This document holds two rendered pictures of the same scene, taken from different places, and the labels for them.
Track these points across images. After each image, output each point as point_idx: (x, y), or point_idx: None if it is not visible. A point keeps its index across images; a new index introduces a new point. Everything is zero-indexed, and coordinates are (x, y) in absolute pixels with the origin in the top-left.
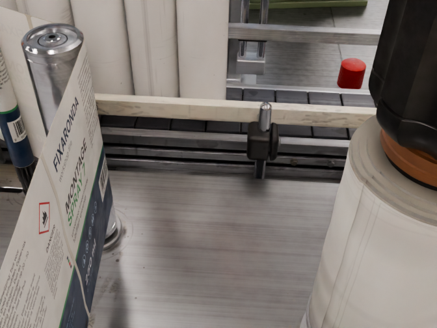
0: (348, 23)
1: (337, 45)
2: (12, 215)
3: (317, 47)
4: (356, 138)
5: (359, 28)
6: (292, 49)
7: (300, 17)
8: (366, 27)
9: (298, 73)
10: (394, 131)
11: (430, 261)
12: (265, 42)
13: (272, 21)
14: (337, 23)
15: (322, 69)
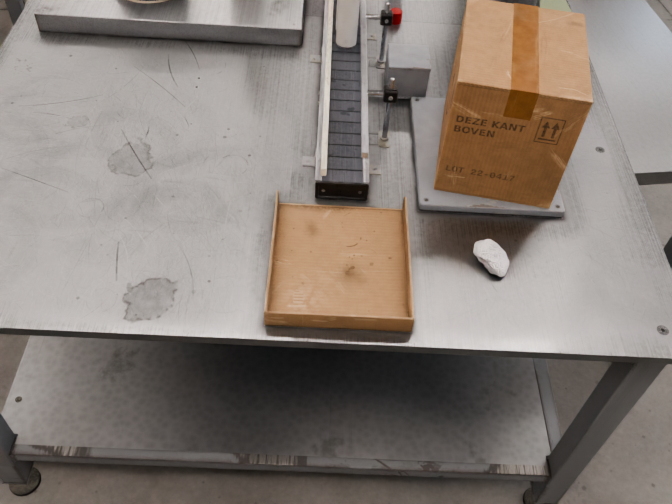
0: (460, 29)
1: (432, 22)
2: None
3: (428, 16)
4: None
5: (456, 32)
6: (424, 8)
7: (463, 14)
8: (457, 34)
9: (401, 8)
10: None
11: None
12: (429, 1)
13: (455, 5)
14: (460, 25)
15: (406, 15)
